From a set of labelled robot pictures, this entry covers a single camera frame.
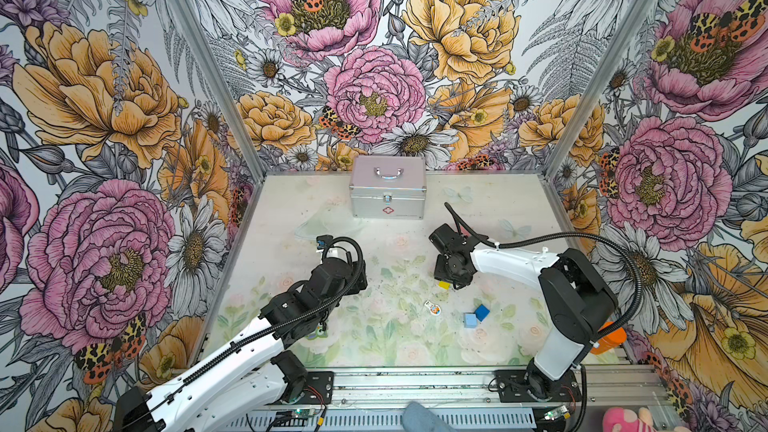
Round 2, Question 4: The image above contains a small orange white toy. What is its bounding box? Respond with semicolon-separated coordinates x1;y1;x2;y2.
424;300;442;316

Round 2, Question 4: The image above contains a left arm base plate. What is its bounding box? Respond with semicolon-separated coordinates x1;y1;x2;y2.
295;371;335;406

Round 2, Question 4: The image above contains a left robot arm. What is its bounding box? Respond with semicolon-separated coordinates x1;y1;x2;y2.
113;256;367;431

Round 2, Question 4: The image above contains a pink plush toy right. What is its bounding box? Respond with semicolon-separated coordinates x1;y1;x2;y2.
602;407;691;432

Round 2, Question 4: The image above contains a light blue wood cube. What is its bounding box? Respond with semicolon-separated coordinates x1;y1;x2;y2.
463;313;479;329

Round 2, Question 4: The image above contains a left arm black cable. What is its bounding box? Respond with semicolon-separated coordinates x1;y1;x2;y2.
119;236;365;427

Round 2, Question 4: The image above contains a silver first aid case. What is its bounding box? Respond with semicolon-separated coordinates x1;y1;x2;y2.
349;155;427;220

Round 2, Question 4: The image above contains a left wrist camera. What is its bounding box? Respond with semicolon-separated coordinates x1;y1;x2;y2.
316;234;334;251

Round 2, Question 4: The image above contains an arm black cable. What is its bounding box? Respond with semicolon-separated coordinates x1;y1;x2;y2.
119;236;365;427
443;202;644;343

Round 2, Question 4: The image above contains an orange pill bottle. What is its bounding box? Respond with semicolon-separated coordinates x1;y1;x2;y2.
590;327;627;355

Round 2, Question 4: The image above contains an aluminium front rail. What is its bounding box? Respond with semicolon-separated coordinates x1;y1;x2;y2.
216;365;682;431

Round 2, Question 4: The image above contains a dark blue wood cube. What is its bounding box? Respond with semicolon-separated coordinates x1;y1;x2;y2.
474;305;490;322

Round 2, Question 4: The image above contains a grey blue cloth object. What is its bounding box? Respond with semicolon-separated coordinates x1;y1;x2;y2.
401;402;453;432

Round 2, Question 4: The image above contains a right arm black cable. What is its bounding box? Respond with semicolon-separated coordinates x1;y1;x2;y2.
443;202;644;343

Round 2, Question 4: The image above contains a clear glass bowl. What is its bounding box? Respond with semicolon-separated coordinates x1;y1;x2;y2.
294;206;365;250

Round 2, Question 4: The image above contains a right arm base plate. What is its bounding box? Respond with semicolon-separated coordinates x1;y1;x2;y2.
488;368;582;403

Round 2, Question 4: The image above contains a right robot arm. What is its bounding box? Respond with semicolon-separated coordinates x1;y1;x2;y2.
429;224;621;401

